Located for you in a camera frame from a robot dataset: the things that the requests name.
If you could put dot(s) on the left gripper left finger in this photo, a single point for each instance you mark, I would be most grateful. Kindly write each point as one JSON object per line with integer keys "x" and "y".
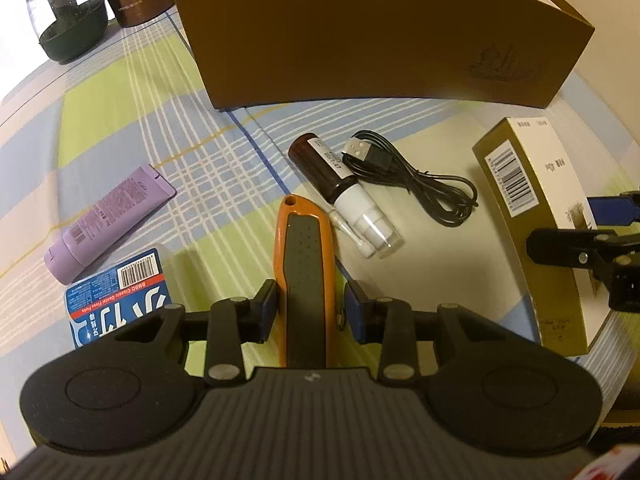
{"x": 233, "y": 322}

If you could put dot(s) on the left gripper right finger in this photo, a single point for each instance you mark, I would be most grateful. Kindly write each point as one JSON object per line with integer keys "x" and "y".
{"x": 388, "y": 322}

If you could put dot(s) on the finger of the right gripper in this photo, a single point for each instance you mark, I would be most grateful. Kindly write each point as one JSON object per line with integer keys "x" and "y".
{"x": 619, "y": 210}
{"x": 585, "y": 249}

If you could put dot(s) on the blue dental floss box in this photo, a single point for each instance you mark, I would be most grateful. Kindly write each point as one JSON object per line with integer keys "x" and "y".
{"x": 118, "y": 295}

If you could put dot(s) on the orange utility knife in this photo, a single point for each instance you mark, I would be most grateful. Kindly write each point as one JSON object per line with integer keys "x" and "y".
{"x": 304, "y": 268}

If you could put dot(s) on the brown spray bottle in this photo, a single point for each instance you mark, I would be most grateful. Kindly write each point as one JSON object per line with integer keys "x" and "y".
{"x": 340, "y": 188}

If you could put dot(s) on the purple lotion tube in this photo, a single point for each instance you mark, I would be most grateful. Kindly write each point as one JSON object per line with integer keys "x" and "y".
{"x": 106, "y": 221}

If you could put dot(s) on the brown cardboard storage box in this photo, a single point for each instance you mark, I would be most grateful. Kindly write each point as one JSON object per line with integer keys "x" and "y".
{"x": 254, "y": 52}

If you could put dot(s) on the dark green glass humidifier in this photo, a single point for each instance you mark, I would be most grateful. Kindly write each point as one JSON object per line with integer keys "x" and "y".
{"x": 67, "y": 29}

